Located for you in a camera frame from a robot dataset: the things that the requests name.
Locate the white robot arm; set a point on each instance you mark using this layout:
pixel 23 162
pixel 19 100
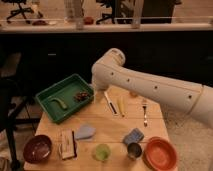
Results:
pixel 193 98

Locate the yellow handled tool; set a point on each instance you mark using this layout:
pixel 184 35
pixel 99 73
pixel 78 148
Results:
pixel 120 103

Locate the dark red bowl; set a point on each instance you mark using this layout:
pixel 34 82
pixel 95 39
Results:
pixel 37 149

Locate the beige brush block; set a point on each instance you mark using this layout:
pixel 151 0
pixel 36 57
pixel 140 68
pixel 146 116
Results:
pixel 67 148

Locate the green plastic tray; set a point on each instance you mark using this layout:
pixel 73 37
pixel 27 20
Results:
pixel 65 89

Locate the silver spoon black handle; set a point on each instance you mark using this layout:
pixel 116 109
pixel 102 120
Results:
pixel 110 103

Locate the silver metal cup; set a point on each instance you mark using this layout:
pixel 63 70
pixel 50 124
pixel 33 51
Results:
pixel 134 150

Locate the silver fork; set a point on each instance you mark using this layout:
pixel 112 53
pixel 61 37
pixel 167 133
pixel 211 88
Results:
pixel 144 105

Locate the black office chair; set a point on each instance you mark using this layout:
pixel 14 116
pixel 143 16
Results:
pixel 23 11

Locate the dark grape bunch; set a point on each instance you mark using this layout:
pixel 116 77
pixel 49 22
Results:
pixel 81 96

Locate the light blue cloth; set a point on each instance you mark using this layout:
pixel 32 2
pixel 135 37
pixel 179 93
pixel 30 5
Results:
pixel 84 132

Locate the green curved vegetable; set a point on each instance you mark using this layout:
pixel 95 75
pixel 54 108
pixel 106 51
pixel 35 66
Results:
pixel 61 103

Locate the green plastic cup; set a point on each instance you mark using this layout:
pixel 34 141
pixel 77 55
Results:
pixel 101 152

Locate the orange plastic bowl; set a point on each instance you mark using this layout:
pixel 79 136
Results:
pixel 160 155

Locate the red tomato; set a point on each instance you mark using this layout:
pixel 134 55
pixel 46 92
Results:
pixel 133 94

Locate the red object on ledge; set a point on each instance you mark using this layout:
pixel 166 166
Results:
pixel 88 20

